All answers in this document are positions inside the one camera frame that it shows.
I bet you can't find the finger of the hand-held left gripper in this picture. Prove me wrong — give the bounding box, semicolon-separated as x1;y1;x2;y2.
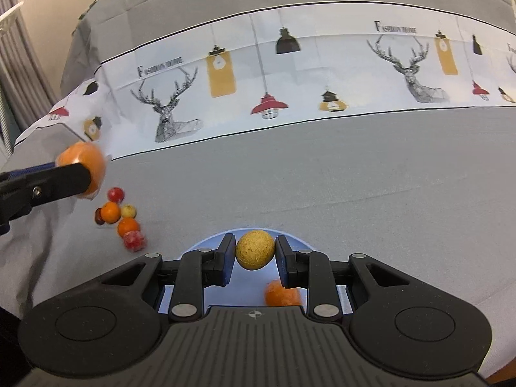
8;162;57;178
20;163;92;210

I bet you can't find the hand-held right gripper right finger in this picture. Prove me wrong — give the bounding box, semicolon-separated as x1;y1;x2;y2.
275;234;408;324

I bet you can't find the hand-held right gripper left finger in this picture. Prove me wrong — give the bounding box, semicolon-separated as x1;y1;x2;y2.
101;234;236;324

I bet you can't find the yellow round fruit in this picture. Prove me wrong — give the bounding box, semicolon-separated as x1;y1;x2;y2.
235;230;277;271

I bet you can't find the orange textured fruit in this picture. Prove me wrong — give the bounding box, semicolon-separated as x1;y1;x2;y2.
264;279;304;307

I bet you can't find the light blue plate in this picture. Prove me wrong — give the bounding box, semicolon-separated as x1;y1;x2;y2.
158;228;357;316

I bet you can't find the large smooth orange fruit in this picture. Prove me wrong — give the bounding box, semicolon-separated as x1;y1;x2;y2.
55;142;107;200

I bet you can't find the red textured fruit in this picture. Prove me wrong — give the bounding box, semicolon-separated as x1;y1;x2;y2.
123;231;146;254

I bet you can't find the small orange round fruit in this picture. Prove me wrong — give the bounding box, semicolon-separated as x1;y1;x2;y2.
101;202;121;223
117;217;140;238

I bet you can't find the grey curtain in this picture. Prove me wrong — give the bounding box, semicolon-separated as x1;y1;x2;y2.
0;0;62;130

